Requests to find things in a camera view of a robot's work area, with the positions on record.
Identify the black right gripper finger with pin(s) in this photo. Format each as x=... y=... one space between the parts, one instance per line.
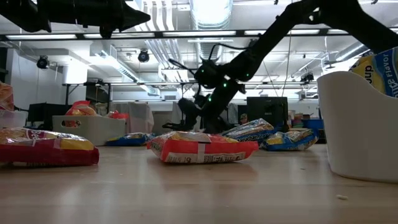
x=196 y=126

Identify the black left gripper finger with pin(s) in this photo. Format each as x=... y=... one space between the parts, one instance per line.
x=133 y=17

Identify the blue ramen pack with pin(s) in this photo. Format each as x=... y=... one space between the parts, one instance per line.
x=130 y=141
x=248 y=132
x=385 y=71
x=289 y=141

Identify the red beef ramen pack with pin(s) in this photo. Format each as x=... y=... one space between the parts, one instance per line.
x=6 y=96
x=46 y=154

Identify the black idle robot arm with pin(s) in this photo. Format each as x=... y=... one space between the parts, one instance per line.
x=174 y=126

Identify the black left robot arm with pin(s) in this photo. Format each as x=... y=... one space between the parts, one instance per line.
x=21 y=15

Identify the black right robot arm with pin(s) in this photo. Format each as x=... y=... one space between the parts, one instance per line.
x=280 y=25

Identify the person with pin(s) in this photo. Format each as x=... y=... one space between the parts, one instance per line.
x=243 y=119

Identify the black ceiling spot lamp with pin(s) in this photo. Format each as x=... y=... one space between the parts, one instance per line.
x=307 y=77
x=43 y=62
x=143 y=56

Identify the black monitor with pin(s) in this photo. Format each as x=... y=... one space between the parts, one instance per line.
x=46 y=115
x=270 y=109

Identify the white cover cloth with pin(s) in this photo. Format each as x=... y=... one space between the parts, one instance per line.
x=140 y=118

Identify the blue storage bin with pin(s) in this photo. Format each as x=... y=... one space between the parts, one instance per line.
x=313 y=124

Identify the clear plastic bin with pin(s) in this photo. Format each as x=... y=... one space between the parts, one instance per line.
x=14 y=119

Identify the white curved plastic bin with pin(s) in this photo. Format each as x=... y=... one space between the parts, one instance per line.
x=357 y=130

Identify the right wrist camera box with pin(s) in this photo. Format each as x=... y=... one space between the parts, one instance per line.
x=188 y=109

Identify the white rectangular air duct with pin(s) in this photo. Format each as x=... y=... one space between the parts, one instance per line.
x=121 y=68

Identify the black metal scaffold frame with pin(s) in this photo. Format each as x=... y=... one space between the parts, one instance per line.
x=130 y=83

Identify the black aluminium rig frame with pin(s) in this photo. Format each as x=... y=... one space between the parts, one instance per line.
x=240 y=32

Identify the silver round ventilation duct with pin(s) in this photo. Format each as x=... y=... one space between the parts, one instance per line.
x=351 y=53
x=211 y=18

